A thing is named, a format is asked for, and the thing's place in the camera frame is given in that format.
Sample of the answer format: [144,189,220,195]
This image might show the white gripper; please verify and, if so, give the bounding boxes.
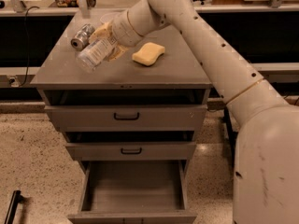
[89,10,143,62]

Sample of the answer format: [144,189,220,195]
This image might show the silver metal can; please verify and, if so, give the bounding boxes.
[71,23,94,51]

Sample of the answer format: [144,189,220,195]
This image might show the grey bottom drawer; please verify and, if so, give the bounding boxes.
[68,161,196,224]

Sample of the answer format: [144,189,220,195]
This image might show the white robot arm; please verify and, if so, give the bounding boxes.
[92,0,299,224]

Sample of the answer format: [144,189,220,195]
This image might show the black bar on floor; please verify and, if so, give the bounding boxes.
[4,190,23,224]

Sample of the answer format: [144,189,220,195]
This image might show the clear plastic bottle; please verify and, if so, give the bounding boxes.
[77,36,117,73]

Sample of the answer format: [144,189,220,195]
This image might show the grey drawer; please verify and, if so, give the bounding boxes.
[65,142,196,161]
[68,161,196,224]
[46,105,206,132]

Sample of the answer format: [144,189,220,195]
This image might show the black cable on left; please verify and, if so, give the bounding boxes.
[18,6,41,88]

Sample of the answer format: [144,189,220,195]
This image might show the white ceramic bowl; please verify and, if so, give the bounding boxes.
[100,12,119,23]

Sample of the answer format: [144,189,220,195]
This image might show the grey drawer cabinet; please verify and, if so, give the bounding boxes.
[30,7,215,224]

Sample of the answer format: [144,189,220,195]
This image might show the black stand pole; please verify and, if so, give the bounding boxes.
[223,108,238,166]

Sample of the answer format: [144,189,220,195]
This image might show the grey top drawer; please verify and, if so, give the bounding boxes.
[46,105,206,132]

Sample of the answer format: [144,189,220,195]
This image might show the yellow sponge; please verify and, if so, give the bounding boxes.
[132,42,165,66]

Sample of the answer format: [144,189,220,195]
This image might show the grey middle drawer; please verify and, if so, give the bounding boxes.
[65,142,196,161]

